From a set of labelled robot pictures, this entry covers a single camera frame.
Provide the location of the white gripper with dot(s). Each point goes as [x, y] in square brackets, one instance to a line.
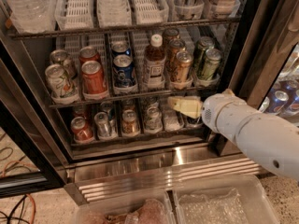
[218, 112]

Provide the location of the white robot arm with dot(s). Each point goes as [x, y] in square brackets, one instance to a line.
[270, 141]

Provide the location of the front blue can bottom shelf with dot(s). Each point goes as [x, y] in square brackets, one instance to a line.
[196, 121]

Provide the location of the blue can shelf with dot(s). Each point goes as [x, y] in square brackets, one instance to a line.
[120, 48]
[123, 68]
[196, 121]

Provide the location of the front gold can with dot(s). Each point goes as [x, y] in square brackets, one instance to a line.
[181, 66]

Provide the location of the white can bottom shelf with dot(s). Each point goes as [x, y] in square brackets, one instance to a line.
[153, 119]

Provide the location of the middle gold can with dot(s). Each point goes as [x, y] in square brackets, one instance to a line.
[173, 47]

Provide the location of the blue can behind right door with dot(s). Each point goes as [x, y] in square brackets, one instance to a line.
[276, 101]

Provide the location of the rear gold can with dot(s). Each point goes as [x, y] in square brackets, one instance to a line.
[170, 34]

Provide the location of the gold can bottom shelf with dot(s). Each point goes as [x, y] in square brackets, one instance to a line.
[129, 122]

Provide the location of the front blue can middle shelf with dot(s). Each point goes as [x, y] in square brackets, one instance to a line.
[123, 68]

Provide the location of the rear blue can middle shelf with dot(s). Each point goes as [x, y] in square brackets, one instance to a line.
[120, 48]

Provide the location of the silver can bottom shelf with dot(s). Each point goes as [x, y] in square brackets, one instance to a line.
[103, 125]

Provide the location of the front orange can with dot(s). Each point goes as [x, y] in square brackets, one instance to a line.
[94, 77]

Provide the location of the steel fridge base grille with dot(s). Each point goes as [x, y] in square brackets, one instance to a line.
[163, 169]

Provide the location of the rear orange can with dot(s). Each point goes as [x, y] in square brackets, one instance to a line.
[89, 53]

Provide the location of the orange can bottom shelf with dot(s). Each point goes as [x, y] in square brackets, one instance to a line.
[81, 129]

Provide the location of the front white green can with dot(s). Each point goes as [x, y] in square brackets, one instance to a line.
[60, 83]

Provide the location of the rear silver can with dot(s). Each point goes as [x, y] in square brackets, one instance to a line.
[62, 57]

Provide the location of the left glass fridge door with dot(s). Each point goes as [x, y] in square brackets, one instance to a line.
[34, 172]

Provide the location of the water bottle pack top shelf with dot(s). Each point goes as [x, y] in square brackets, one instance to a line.
[32, 16]

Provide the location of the brown tea bottle white cap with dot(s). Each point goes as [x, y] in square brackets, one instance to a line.
[154, 60]

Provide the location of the clear plastic bin right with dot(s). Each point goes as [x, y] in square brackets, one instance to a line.
[227, 199]

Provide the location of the clear plastic bin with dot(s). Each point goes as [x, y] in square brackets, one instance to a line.
[227, 199]
[149, 206]

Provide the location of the clear plastic bin left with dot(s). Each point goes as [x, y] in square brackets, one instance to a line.
[149, 206]

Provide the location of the right fridge door frame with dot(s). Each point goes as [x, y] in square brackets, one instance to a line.
[265, 37]

